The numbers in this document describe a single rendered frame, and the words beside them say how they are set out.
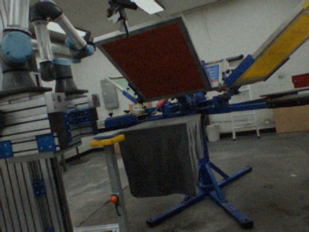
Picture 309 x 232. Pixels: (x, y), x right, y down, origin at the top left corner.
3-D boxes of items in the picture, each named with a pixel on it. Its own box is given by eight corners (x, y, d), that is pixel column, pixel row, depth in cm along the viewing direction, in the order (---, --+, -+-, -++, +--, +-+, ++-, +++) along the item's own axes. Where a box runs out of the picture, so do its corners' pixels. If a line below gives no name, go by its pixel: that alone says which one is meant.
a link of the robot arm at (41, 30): (50, 79, 169) (35, -3, 166) (37, 83, 177) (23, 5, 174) (65, 79, 179) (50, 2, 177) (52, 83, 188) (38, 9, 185)
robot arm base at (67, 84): (50, 94, 165) (47, 79, 165) (61, 94, 180) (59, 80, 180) (72, 90, 163) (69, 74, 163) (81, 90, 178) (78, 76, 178)
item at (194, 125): (198, 195, 144) (186, 121, 142) (192, 195, 145) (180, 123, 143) (210, 170, 187) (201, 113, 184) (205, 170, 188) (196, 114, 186)
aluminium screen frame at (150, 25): (181, 16, 138) (181, 11, 140) (92, 42, 160) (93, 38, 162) (211, 89, 202) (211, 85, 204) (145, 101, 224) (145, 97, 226)
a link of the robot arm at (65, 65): (62, 76, 163) (58, 54, 162) (50, 80, 170) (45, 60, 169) (76, 76, 173) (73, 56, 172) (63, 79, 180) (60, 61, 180)
